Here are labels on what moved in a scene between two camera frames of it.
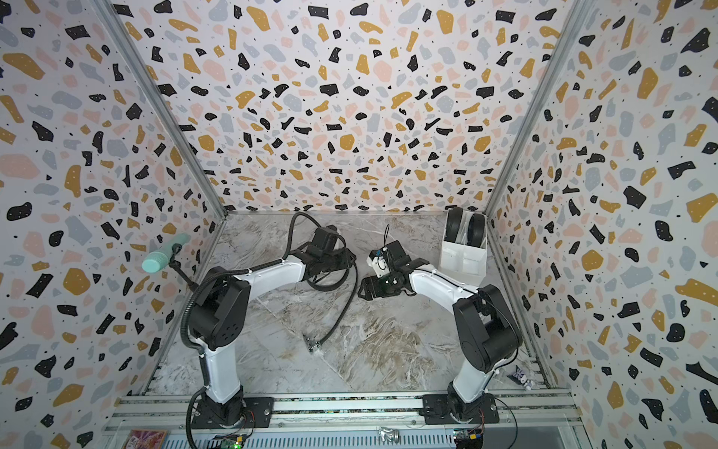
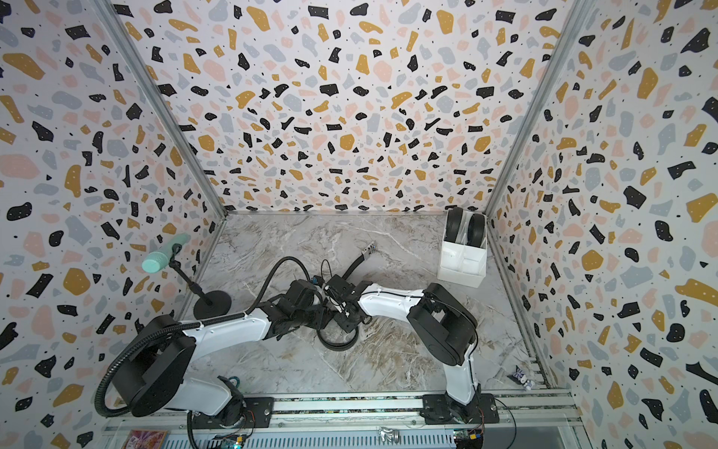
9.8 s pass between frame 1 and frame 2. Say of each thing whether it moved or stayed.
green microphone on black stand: stayed
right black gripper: moved
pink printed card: stayed
